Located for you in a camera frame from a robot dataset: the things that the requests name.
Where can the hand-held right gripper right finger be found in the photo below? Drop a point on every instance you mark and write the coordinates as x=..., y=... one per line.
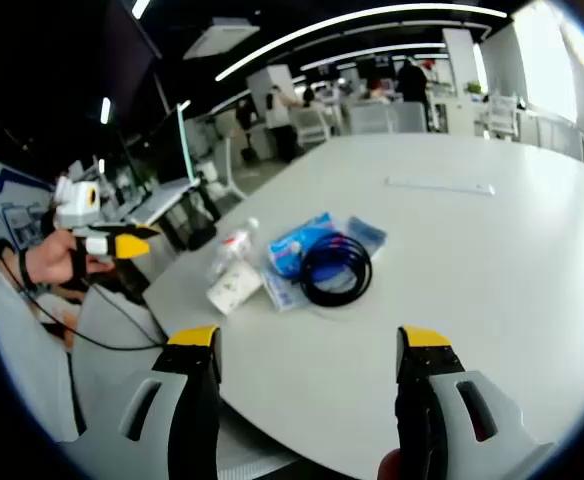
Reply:
x=422, y=400

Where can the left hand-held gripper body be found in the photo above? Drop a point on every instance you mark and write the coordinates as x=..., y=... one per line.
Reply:
x=74, y=205

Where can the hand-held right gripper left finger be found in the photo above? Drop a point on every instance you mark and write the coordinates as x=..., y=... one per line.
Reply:
x=192, y=400

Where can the clear plastic water bottle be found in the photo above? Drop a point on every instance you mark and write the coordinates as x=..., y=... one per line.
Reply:
x=234, y=245

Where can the printed paper cup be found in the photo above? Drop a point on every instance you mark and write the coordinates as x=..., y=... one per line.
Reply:
x=234, y=290

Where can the blue white wipes packet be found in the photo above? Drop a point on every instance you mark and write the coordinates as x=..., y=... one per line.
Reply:
x=282, y=295
x=367, y=232

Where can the blue tissue pack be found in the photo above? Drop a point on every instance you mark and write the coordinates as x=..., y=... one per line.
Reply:
x=287, y=247

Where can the white tabletop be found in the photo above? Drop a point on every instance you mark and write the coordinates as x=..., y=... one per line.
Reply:
x=422, y=300

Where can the person's left hand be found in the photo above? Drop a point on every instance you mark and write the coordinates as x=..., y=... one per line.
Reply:
x=52, y=260

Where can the person's right hand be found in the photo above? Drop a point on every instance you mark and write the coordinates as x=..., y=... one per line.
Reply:
x=388, y=467

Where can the white side desk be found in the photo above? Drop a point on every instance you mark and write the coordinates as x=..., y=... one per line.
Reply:
x=164, y=197

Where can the computer monitor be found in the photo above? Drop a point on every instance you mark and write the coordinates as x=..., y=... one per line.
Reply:
x=159, y=145

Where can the person's body in grey clothing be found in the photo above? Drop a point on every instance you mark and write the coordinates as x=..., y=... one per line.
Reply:
x=22, y=360

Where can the white mesh office chair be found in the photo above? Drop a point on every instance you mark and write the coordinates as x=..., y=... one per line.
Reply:
x=503, y=115
x=312, y=127

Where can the ceiling air conditioner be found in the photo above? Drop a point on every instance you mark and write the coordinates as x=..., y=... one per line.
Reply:
x=219, y=37

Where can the grey mesh chair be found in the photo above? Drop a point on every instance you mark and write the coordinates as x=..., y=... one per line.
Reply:
x=411, y=117
x=372, y=119

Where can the potted plant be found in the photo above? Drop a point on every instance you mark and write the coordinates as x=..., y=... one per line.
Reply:
x=473, y=87

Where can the blue white wall poster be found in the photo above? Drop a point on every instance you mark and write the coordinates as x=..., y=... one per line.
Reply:
x=17, y=205

